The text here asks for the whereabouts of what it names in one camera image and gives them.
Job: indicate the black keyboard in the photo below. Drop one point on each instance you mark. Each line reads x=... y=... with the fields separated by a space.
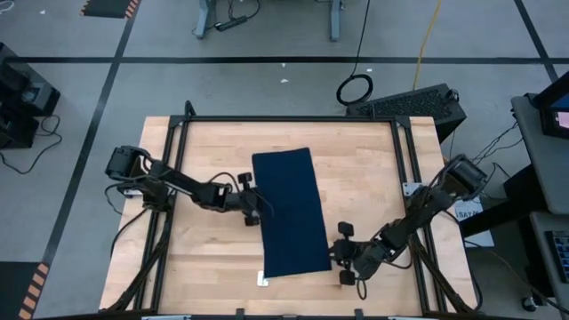
x=561 y=255

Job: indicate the black caster wheel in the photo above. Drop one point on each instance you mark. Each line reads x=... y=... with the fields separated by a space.
x=529 y=303

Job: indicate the black computer tower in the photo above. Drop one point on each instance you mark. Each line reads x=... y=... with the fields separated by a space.
x=406 y=106

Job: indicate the grey keyboard desk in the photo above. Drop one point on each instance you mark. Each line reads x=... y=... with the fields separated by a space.
x=540 y=266

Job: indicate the white fabric towel label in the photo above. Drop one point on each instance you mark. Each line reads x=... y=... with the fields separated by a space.
x=262 y=278

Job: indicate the black equipment stack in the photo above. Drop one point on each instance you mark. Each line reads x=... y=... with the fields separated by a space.
x=22 y=98

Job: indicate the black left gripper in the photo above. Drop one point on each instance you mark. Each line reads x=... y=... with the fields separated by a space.
x=242 y=200

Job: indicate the black aluminium table frame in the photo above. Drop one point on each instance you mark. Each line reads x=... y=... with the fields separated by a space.
x=284 y=118

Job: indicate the white paper sign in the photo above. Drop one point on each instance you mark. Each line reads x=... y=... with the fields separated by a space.
x=471 y=213

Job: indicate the black framed display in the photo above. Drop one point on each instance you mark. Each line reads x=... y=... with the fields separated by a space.
x=555 y=106

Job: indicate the black power strip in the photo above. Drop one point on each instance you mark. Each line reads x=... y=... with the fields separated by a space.
x=231 y=23

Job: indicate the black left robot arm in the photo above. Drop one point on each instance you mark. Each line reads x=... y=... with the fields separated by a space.
x=178 y=182

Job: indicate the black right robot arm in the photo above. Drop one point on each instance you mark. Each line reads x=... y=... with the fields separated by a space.
x=427 y=209

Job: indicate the grey desk leg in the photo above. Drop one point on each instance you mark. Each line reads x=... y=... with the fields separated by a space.
x=204 y=18
x=335 y=20

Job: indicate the grey side desk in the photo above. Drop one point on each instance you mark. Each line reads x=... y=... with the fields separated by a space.
x=542 y=155

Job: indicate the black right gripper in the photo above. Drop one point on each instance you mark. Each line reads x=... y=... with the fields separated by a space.
x=353 y=258

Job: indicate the black hazard striped mat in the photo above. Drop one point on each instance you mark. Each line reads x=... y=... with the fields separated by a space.
x=18 y=284
x=106 y=8

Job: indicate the navy blue towel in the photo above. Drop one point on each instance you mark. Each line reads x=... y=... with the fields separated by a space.
x=291 y=213

